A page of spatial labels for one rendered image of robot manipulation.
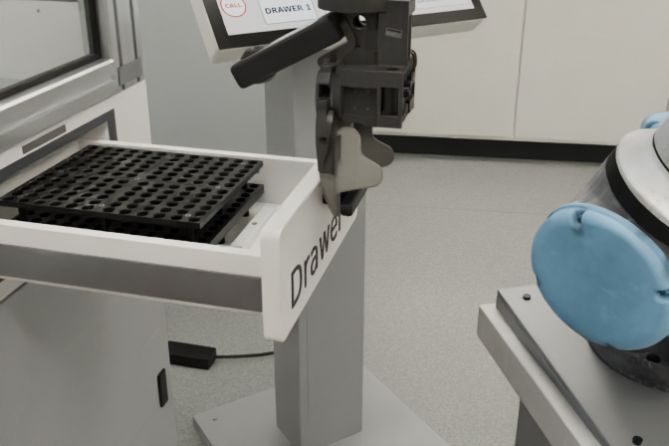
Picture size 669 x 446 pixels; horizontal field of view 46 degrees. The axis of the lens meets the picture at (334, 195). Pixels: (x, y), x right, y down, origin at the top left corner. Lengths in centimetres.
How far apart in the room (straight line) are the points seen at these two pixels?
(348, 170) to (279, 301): 14
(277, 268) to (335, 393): 107
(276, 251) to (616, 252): 27
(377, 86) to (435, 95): 275
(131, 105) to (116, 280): 36
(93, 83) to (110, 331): 33
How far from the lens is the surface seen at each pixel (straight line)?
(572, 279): 60
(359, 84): 70
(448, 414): 196
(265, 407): 191
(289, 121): 141
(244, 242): 82
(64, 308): 98
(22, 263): 81
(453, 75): 343
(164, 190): 83
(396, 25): 70
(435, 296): 243
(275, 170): 92
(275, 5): 126
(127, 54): 105
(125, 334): 113
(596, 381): 77
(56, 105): 93
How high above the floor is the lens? 121
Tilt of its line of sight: 23 degrees down
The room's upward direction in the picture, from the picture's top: straight up
